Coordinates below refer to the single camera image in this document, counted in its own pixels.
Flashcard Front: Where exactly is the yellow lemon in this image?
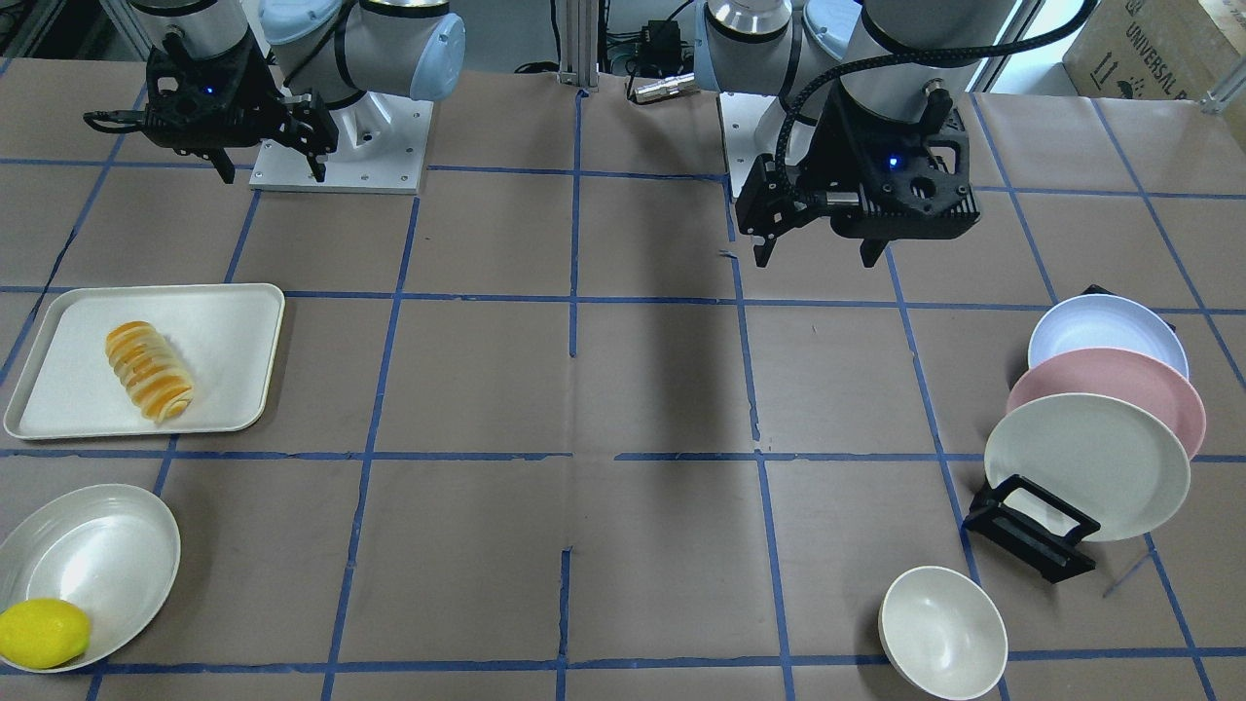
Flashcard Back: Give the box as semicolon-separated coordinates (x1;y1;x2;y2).
1;598;92;670

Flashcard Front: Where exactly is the pink plate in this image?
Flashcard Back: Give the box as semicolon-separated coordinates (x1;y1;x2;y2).
1006;347;1207;458

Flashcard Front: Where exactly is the striped orange bread roll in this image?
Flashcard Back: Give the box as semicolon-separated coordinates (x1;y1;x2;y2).
105;320;196;425

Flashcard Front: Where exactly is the cardboard box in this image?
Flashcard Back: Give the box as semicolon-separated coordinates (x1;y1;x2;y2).
1062;1;1245;100

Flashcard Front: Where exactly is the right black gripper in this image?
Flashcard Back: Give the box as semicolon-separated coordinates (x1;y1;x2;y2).
83;34;339;186

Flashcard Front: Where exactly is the silver metal connector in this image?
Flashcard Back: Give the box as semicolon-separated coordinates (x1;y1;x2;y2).
628;73;701;105

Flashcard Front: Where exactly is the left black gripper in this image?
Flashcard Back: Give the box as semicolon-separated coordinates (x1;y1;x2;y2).
736;88;981;268

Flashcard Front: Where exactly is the black plate rack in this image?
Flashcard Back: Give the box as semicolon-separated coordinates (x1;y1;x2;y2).
963;474;1101;584

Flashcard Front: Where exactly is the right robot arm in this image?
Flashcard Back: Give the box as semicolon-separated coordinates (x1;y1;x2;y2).
83;1;464;195

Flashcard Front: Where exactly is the large cream bowl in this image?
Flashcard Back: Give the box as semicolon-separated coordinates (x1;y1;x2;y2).
1;484;181;674

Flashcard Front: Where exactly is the cream rectangular tray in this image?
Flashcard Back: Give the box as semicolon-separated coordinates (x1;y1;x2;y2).
4;283;285;440

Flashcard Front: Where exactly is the cream plate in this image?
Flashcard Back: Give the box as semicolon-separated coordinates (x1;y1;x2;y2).
984;393;1191;542

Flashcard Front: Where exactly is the light blue plate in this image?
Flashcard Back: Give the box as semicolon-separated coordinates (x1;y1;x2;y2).
1027;294;1190;379

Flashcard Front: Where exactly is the black power adapter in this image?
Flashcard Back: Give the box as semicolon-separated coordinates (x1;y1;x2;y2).
635;19;684;77

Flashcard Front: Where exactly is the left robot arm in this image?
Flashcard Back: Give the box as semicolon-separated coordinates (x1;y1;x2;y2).
694;1;1095;266

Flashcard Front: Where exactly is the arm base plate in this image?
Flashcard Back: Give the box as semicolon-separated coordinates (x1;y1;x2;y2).
718;90;887;207
249;92;436;195

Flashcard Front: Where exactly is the small cream bowl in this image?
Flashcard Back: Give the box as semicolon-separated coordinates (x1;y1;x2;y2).
877;567;1008;700

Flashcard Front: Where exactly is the aluminium frame post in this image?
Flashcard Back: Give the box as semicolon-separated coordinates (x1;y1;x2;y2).
554;1;604;93

